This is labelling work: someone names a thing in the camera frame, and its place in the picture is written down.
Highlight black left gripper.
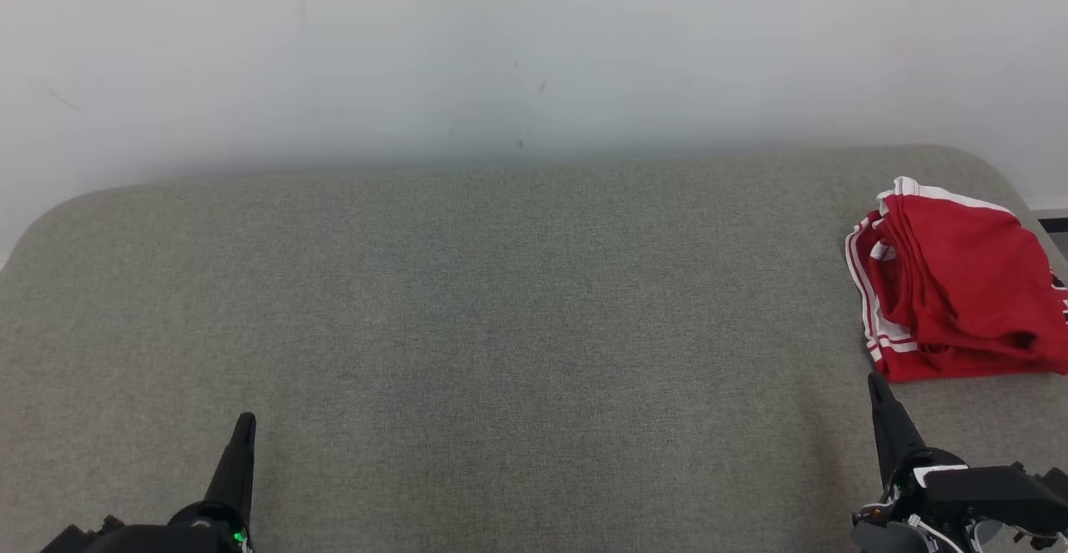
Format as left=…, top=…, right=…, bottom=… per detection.
left=40, top=412, right=258, bottom=553

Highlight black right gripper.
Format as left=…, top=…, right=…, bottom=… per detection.
left=868, top=372, right=1068, bottom=537

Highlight red jersey with white stripes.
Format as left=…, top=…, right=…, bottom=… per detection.
left=844, top=211, right=1068, bottom=384

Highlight red shorts with white band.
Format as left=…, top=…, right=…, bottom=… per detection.
left=874, top=176, right=1054, bottom=354

